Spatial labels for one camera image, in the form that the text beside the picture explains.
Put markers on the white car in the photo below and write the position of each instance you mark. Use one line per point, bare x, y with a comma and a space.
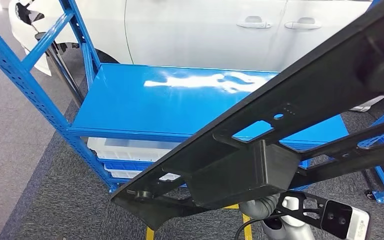
195, 33

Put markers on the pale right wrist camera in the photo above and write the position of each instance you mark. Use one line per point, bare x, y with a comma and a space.
344, 220

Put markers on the black plastic frame part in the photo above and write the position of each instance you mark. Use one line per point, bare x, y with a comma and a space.
311, 82

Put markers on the yellow floor tape square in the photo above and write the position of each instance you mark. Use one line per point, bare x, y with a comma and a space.
247, 228

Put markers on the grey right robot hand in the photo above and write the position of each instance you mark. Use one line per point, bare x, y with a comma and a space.
251, 209

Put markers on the dark metal stand leg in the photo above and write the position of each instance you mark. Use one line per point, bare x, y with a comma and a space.
64, 74

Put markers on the white plastic bin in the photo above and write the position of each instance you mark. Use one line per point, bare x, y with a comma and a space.
122, 174
122, 150

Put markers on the blue metal shelf rack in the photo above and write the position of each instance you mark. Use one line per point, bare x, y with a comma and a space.
145, 109

